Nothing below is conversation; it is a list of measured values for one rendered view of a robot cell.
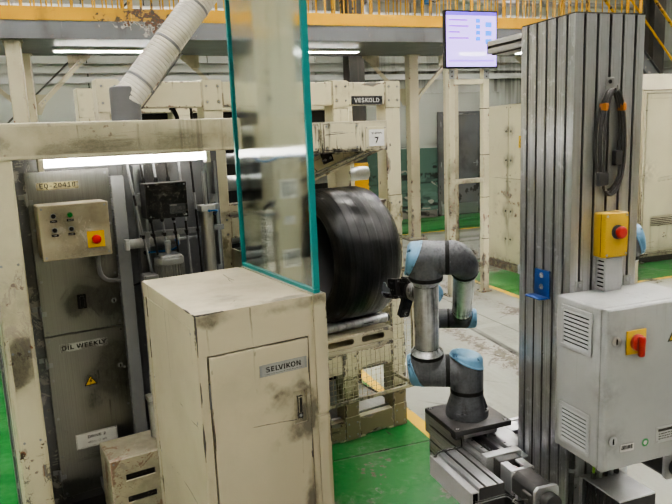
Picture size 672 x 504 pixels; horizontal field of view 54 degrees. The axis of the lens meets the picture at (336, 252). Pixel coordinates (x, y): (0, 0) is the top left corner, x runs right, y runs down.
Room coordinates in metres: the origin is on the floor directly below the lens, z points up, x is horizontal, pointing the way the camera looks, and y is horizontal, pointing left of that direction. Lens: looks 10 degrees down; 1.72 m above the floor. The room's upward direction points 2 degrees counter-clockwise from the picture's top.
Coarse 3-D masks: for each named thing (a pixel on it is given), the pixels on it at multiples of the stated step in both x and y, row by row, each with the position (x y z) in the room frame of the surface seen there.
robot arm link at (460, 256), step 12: (456, 252) 2.10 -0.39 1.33; (468, 252) 2.12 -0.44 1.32; (456, 264) 2.09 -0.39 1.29; (468, 264) 2.11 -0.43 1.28; (456, 276) 2.15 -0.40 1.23; (468, 276) 2.13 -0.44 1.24; (456, 288) 2.22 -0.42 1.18; (468, 288) 2.20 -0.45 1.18; (456, 300) 2.27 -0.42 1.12; (468, 300) 2.26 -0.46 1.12; (456, 312) 2.32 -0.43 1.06; (468, 312) 2.32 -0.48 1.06; (456, 324) 2.37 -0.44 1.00; (468, 324) 2.37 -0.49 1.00
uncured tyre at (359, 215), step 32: (320, 192) 2.83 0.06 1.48; (352, 192) 2.83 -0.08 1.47; (320, 224) 3.16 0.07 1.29; (352, 224) 2.66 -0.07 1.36; (384, 224) 2.73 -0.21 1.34; (320, 256) 3.18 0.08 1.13; (352, 256) 2.61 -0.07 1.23; (384, 256) 2.68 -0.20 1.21; (320, 288) 3.09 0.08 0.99; (352, 288) 2.62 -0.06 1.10
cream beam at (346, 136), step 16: (320, 128) 3.09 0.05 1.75; (336, 128) 3.12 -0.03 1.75; (352, 128) 3.17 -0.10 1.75; (368, 128) 3.21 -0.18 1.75; (384, 128) 3.26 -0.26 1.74; (320, 144) 3.08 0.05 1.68; (336, 144) 3.12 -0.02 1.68; (352, 144) 3.17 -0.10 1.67; (368, 144) 3.21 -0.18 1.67; (384, 144) 3.26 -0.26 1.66
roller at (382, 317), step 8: (384, 312) 2.86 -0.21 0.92; (344, 320) 2.76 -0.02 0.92; (352, 320) 2.76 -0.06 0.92; (360, 320) 2.78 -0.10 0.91; (368, 320) 2.79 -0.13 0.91; (376, 320) 2.81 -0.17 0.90; (384, 320) 2.84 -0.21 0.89; (328, 328) 2.69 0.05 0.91; (336, 328) 2.71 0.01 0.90; (344, 328) 2.73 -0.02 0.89; (352, 328) 2.76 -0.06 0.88
